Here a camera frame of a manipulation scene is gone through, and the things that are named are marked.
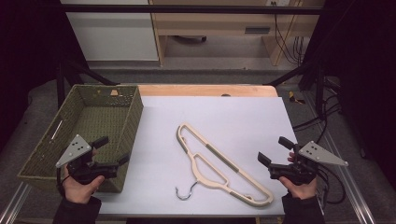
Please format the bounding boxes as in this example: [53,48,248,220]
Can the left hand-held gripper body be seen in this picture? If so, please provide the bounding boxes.
[55,133,120,185]

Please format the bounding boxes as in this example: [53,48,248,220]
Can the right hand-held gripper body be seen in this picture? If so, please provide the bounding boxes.
[268,140,349,186]

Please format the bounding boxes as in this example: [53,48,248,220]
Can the beige plastic clothes hanger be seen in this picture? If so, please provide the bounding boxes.
[177,122,275,208]
[175,121,275,208]

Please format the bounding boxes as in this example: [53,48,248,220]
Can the person's right hand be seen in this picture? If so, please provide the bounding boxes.
[278,176,318,200]

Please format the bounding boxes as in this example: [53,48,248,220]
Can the person's left hand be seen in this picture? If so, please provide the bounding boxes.
[63,167,106,204]

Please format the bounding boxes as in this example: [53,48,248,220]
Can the green woven basket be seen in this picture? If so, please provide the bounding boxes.
[17,84,144,193]

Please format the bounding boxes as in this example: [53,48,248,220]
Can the white paper sheet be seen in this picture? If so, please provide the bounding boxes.
[92,95,298,217]

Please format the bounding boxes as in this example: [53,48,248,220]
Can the yellow and black tool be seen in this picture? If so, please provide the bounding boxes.
[288,91,306,105]

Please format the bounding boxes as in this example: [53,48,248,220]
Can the black metal stand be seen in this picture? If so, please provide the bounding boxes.
[264,62,326,116]
[55,59,120,108]

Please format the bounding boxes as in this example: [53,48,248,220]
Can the black curtain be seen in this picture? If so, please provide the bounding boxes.
[306,0,396,188]
[0,0,88,150]

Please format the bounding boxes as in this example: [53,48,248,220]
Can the white cabinet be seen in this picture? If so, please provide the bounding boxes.
[60,0,160,62]

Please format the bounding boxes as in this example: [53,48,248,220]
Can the wooden desk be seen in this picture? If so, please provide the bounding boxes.
[148,0,326,67]

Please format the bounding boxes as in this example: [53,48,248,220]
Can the black floor cable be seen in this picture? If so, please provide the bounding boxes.
[292,92,344,144]

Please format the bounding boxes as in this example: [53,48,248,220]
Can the left hand-held gripper cable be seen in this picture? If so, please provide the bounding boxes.
[55,167,71,198]

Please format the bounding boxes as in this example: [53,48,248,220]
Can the hand-held gripper cable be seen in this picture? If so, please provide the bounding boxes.
[55,167,71,198]
[317,164,347,205]

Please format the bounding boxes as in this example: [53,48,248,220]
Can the right hand-held gripper cable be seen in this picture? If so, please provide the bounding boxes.
[317,164,347,205]

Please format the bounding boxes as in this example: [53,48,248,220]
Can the aluminium rail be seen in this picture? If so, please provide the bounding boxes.
[0,183,32,224]
[303,91,377,224]

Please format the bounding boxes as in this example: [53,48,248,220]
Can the black hanging cable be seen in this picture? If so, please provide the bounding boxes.
[274,13,305,66]

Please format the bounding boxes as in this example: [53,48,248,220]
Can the black frame bar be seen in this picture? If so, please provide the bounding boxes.
[60,4,325,16]

